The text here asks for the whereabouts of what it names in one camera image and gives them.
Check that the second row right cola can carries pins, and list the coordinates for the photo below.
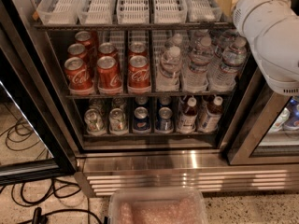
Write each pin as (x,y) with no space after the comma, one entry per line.
(137,48)

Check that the left blue pepsi can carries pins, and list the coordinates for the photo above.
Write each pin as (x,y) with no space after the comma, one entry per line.
(141,123)

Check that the front left water bottle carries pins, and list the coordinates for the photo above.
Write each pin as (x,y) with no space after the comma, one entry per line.
(169,69)

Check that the left silver green can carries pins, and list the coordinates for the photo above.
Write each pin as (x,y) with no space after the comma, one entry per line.
(94,123)

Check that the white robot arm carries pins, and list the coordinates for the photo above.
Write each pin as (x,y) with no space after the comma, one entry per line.
(271,28)

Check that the clear plastic bin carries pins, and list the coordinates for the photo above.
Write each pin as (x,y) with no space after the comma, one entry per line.
(157,206)

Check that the front right water bottle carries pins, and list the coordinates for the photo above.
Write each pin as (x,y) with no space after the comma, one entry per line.
(232,59)

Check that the blue pepsi can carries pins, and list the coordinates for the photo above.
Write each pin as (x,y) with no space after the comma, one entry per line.
(141,123)
(164,123)

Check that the back left cola can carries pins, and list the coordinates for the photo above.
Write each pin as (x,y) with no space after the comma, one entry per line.
(86,39)

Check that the closed right fridge door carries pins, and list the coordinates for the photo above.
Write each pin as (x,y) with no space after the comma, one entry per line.
(262,139)

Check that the left tea bottle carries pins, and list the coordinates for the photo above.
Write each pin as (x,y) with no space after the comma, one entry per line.
(187,116)

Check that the tea bottle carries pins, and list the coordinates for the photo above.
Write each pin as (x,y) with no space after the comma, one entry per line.
(187,116)
(208,122)

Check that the water bottle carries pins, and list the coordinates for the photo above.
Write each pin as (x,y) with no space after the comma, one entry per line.
(232,59)
(169,69)
(175,40)
(195,69)

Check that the front middle cola can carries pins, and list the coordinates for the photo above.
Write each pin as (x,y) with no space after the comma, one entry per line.
(109,75)

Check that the back left water bottle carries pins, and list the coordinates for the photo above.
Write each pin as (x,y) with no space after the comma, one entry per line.
(175,40)

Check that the second row cola can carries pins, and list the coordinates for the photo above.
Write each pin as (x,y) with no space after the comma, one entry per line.
(137,48)
(107,49)
(78,50)

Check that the second row left cola can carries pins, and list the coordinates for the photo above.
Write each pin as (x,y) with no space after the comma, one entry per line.
(78,50)

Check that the front right cola can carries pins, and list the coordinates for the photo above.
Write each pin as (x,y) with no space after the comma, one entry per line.
(138,74)

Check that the right blue pepsi can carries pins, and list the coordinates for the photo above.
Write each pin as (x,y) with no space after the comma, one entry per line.
(164,123)

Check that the silver green can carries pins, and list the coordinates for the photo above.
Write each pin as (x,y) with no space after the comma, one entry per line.
(117,122)
(94,123)

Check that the right tea bottle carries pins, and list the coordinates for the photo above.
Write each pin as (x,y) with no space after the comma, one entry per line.
(208,122)

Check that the front left cola can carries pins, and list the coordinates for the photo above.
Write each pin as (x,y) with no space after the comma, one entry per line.
(80,81)

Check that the blue can behind glass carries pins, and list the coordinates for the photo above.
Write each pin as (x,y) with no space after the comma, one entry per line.
(292,123)

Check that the front middle water bottle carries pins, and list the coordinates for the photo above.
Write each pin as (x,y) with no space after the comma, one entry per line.
(195,69)

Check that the open glass fridge door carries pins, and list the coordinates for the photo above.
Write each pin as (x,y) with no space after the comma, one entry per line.
(33,146)

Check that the right silver green can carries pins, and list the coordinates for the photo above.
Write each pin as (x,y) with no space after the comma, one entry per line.
(117,122)

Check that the second row middle cola can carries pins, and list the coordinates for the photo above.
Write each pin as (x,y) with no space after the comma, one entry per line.
(107,49)

